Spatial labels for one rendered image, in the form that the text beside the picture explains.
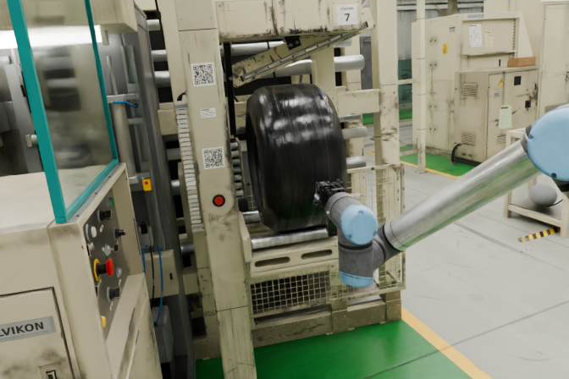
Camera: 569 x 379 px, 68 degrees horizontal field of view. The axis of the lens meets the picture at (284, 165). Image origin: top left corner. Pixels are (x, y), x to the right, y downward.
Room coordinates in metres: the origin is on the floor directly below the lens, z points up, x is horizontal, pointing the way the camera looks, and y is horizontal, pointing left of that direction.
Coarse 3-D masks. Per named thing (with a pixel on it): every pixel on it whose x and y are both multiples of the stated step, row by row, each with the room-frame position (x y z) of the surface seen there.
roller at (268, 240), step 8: (288, 232) 1.45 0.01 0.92; (296, 232) 1.45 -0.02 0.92; (304, 232) 1.45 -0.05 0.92; (312, 232) 1.45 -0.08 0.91; (320, 232) 1.46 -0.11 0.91; (256, 240) 1.42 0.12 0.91; (264, 240) 1.42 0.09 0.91; (272, 240) 1.42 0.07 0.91; (280, 240) 1.43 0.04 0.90; (288, 240) 1.43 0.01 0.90; (296, 240) 1.44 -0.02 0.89; (304, 240) 1.45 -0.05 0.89; (256, 248) 1.41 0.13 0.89
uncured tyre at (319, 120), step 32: (256, 96) 1.52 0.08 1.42; (288, 96) 1.46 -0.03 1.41; (320, 96) 1.47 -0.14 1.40; (256, 128) 1.42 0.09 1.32; (288, 128) 1.36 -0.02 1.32; (320, 128) 1.37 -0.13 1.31; (256, 160) 1.82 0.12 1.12; (288, 160) 1.32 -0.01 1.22; (320, 160) 1.34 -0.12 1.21; (256, 192) 1.69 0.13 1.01; (288, 192) 1.32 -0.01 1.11; (288, 224) 1.39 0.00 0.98; (320, 224) 1.45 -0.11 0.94
